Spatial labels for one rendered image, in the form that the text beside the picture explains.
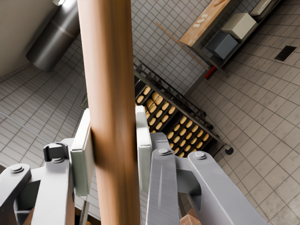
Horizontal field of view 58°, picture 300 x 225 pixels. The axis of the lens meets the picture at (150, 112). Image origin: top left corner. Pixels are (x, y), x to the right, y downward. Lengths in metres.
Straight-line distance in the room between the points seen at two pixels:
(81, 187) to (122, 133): 0.04
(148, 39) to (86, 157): 5.07
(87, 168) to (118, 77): 0.05
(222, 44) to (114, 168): 4.65
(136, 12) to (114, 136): 5.03
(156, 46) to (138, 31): 0.43
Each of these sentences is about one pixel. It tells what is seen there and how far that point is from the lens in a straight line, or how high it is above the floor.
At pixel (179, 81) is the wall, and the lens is 5.44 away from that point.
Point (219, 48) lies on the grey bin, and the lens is 4.79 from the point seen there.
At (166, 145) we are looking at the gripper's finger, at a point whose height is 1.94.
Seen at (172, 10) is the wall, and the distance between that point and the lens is 5.26.
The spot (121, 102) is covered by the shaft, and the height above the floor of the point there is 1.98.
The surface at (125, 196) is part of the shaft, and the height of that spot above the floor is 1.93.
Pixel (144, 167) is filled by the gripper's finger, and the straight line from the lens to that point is 0.15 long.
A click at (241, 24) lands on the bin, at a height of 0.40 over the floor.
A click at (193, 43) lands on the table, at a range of 4.49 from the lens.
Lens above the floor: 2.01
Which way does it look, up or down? 17 degrees down
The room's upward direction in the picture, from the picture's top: 53 degrees counter-clockwise
